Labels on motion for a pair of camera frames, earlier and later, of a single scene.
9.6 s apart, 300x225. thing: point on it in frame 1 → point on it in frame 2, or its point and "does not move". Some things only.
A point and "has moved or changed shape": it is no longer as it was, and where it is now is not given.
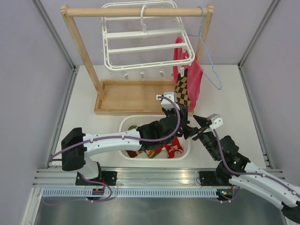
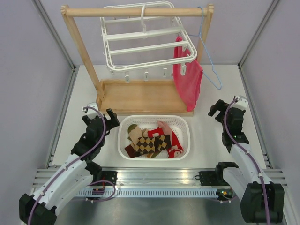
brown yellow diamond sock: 181,89 has moved or changed shape
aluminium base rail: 142,176 does not move
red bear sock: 175,150 does not move
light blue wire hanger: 200,35 does not move
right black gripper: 188,131 → 220,106
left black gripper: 184,116 → 112,123
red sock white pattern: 163,147 has moved or changed shape
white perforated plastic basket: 131,121 does not move
